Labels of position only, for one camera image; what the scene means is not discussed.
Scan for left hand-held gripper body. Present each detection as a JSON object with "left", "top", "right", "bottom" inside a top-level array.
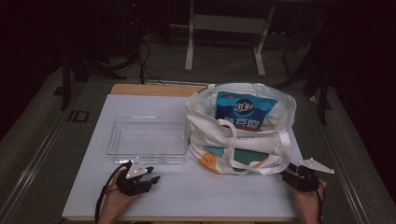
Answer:
[{"left": 116, "top": 157, "right": 154, "bottom": 197}]

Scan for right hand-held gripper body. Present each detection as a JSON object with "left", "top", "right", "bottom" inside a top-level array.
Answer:
[{"left": 288, "top": 158, "right": 335, "bottom": 192}]

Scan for clear plastic box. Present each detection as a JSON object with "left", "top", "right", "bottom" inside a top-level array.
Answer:
[{"left": 106, "top": 116, "right": 188, "bottom": 165}]

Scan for white canvas tote bag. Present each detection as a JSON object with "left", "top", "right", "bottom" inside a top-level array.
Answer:
[{"left": 185, "top": 82, "right": 297, "bottom": 176}]

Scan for blue snack pouch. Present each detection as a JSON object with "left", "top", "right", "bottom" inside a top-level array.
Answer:
[{"left": 214, "top": 91, "right": 278, "bottom": 132}]

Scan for person's right hand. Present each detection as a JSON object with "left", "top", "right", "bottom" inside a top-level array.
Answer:
[{"left": 290, "top": 181, "right": 328, "bottom": 217}]

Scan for person's left hand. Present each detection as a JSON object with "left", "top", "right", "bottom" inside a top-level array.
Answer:
[{"left": 104, "top": 170, "right": 141, "bottom": 213}]

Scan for white table board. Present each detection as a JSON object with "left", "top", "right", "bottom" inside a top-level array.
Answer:
[{"left": 61, "top": 93, "right": 304, "bottom": 218}]

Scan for black metal stand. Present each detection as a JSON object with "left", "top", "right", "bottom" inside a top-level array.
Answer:
[
  {"left": 60, "top": 50, "right": 127, "bottom": 111},
  {"left": 270, "top": 46, "right": 332, "bottom": 125}
]

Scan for white metal stand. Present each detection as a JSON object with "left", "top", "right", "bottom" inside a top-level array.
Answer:
[{"left": 184, "top": 0, "right": 276, "bottom": 77}]

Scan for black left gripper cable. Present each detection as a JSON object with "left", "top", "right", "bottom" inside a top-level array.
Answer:
[{"left": 93, "top": 161, "right": 132, "bottom": 224}]

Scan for small black floor bracket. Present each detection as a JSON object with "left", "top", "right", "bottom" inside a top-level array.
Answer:
[{"left": 67, "top": 109, "right": 91, "bottom": 123}]

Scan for black floor cables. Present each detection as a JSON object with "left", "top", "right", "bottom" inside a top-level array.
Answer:
[{"left": 135, "top": 40, "right": 166, "bottom": 86}]

